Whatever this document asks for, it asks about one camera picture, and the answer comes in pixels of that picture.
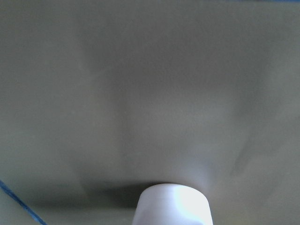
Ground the pink cup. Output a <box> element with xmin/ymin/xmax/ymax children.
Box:
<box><xmin>132</xmin><ymin>183</ymin><xmax>213</xmax><ymax>225</ymax></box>

